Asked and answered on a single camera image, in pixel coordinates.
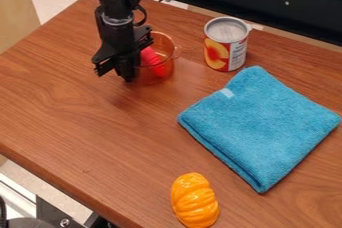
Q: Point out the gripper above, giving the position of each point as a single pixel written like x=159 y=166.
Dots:
x=116 y=40

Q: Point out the orange clear pot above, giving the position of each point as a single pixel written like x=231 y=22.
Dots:
x=165 y=49

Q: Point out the red toy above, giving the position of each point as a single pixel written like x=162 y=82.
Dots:
x=154 y=61

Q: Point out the can with peach label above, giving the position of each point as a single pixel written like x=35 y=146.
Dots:
x=226 y=46

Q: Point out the beige board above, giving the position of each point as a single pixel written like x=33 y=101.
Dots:
x=16 y=8

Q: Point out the blue cloth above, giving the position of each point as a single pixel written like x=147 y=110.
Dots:
x=262 y=125

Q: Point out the orange toy pumpkin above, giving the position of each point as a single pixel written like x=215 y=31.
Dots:
x=195 y=201

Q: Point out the black metal bracket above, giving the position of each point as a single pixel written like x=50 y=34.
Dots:
x=53 y=215

